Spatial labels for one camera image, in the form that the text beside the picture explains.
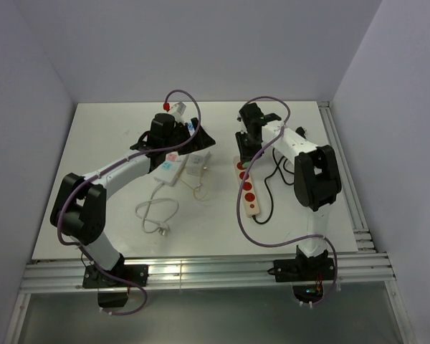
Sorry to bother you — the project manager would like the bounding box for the beige red power strip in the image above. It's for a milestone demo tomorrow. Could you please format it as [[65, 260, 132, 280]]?
[[233, 156, 260, 219]]

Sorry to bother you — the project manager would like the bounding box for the white multicolour power strip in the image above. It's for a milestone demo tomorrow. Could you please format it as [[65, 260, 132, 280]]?
[[149, 118, 199, 186]]

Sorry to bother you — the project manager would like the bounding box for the black power cord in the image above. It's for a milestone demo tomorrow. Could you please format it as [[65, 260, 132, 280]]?
[[252, 125, 307, 225]]

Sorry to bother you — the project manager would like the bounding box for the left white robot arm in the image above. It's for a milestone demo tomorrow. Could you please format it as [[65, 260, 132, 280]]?
[[50, 113, 216, 286]]

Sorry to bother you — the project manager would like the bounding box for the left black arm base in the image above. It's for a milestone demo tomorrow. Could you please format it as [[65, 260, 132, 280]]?
[[82, 255, 149, 316]]

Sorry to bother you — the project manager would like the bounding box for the aluminium right rail frame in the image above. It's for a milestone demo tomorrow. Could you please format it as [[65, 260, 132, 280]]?
[[317, 100, 391, 259]]

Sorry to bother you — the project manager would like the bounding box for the aluminium front rail frame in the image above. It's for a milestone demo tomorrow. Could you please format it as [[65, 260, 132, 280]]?
[[3, 250, 416, 344]]

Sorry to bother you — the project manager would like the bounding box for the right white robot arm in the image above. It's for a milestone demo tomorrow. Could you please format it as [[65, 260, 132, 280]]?
[[236, 100, 342, 280]]

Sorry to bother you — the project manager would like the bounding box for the white cube socket adapter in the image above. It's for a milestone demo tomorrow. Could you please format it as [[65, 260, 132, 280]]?
[[185, 153, 210, 177]]

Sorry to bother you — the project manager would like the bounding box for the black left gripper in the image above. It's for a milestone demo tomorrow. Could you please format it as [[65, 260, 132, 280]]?
[[163, 118, 215, 156]]

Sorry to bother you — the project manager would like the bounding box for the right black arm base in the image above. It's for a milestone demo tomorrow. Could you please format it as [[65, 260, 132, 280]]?
[[267, 248, 338, 308]]

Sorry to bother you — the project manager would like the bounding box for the aluminium rail frame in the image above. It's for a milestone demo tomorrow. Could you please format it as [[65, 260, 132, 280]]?
[[317, 100, 391, 259], [3, 250, 416, 344]]

